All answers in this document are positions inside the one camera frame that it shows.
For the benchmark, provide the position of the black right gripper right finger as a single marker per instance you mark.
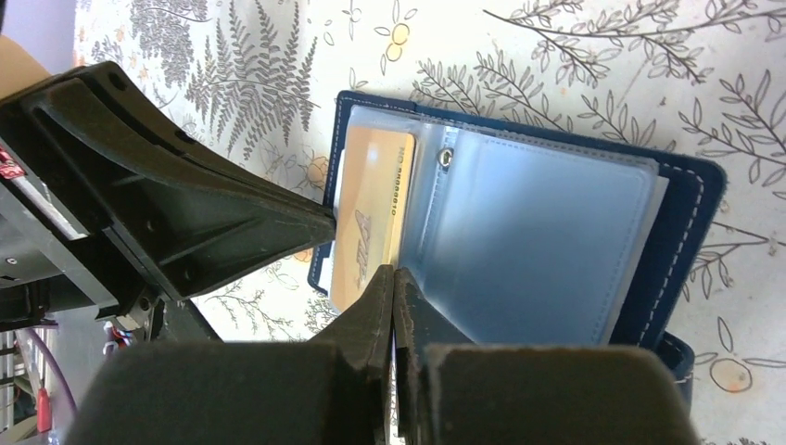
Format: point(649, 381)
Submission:
point(454, 391)

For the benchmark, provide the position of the orange credit card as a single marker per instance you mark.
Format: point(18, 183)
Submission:
point(375, 181)

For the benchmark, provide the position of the blue leather card holder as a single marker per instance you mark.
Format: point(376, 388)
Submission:
point(522, 235)

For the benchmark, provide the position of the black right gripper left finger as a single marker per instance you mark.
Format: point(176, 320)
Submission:
point(331, 389)

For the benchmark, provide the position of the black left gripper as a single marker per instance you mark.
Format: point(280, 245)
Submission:
point(114, 206)

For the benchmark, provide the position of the floral table mat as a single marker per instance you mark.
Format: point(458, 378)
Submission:
point(257, 81)

